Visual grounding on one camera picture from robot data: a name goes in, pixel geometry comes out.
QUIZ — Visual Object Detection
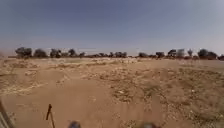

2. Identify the row of trees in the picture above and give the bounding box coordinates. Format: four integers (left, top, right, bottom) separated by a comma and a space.
13, 46, 224, 61

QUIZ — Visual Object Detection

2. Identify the brown bare dirt ground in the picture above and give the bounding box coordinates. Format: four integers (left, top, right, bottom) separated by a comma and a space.
0, 57, 224, 128

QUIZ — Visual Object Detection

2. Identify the robot's own part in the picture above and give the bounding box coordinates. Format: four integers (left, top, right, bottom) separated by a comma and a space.
141, 122, 158, 128
68, 121, 82, 128

